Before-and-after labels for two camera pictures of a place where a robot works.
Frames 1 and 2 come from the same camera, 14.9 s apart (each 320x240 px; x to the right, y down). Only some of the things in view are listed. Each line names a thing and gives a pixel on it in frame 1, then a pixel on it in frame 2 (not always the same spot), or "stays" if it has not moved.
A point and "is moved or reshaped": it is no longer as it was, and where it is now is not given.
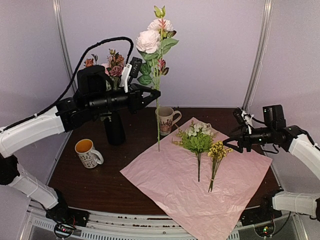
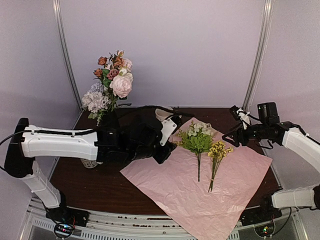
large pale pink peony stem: (151, 44) is moved or reshaped
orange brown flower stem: (91, 62) to (108, 62)
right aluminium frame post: (261, 53) stays
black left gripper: (136, 101) to (161, 157)
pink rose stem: (115, 69) is moved or reshaped
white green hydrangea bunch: (197, 137) stays
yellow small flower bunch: (217, 151) stays
